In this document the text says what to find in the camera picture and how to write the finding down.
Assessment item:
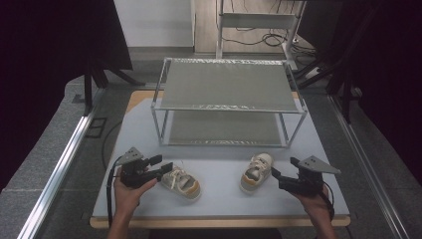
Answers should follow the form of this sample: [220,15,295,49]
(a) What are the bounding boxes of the person's right hand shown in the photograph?
[292,185,331,222]

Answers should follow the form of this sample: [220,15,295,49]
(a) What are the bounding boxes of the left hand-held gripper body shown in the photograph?
[115,146,158,189]

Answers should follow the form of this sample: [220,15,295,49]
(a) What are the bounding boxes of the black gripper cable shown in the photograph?
[317,181,336,222]
[105,155,123,229]

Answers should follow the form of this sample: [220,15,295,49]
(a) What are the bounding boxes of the aluminium rail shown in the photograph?
[16,89,106,239]
[326,94,412,239]

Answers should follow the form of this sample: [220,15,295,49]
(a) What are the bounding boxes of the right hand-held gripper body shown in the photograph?
[278,155,342,197]

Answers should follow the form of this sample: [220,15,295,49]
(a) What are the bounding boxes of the grey two-tier shoe rack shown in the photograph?
[150,57,309,148]

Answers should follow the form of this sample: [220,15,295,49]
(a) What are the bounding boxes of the black floor cables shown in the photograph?
[221,0,317,58]

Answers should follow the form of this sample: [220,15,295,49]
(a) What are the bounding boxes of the black tripod stand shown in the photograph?
[83,49,147,118]
[293,6,379,124]

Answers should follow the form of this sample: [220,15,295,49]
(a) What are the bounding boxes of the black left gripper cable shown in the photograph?
[105,155,123,229]

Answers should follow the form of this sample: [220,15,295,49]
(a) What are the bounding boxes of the person's left hand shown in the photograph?
[112,166,158,215]

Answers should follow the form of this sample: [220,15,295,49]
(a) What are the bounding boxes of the white metal stand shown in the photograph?
[215,0,308,72]

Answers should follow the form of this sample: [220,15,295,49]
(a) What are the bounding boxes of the dark curtain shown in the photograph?
[295,0,422,187]
[0,0,134,193]

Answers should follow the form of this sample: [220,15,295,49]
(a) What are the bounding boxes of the small beige baby shoe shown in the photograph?
[239,152,275,194]
[160,165,202,202]

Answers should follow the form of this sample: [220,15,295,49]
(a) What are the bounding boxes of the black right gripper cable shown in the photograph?
[317,181,336,222]

